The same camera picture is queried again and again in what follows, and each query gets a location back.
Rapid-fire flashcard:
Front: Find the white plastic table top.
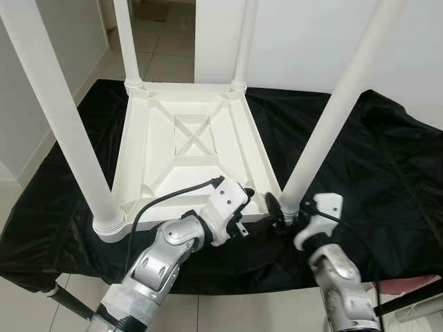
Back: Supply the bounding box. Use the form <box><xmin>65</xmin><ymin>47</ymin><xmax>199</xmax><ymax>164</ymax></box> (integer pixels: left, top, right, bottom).
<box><xmin>93</xmin><ymin>80</ymin><xmax>304</xmax><ymax>243</ymax></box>

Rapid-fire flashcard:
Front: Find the black cloth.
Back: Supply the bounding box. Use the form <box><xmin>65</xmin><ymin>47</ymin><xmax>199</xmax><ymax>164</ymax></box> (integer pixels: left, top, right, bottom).
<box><xmin>0</xmin><ymin>77</ymin><xmax>443</xmax><ymax>295</ymax></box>

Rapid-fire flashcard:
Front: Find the pink cushion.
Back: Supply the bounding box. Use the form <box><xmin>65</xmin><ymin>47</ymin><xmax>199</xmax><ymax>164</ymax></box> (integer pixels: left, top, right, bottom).
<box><xmin>377</xmin><ymin>277</ymin><xmax>440</xmax><ymax>295</ymax></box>

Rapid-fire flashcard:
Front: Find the black pole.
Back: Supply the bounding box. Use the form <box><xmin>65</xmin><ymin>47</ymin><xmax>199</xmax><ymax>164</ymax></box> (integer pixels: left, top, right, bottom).
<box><xmin>374</xmin><ymin>280</ymin><xmax>443</xmax><ymax>317</ymax></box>

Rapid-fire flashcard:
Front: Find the black stand leg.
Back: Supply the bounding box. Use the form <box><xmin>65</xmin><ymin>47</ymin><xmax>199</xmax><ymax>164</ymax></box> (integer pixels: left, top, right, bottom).
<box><xmin>47</xmin><ymin>284</ymin><xmax>95</xmax><ymax>320</ymax></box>

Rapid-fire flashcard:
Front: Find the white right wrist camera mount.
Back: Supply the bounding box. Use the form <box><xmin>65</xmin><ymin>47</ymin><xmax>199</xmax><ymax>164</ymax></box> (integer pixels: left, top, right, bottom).
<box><xmin>294</xmin><ymin>193</ymin><xmax>345</xmax><ymax>251</ymax></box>

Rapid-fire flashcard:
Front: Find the white door frame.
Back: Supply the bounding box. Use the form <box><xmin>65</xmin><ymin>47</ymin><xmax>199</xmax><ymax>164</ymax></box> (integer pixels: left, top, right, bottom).
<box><xmin>99</xmin><ymin>0</ymin><xmax>117</xmax><ymax>30</ymax></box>

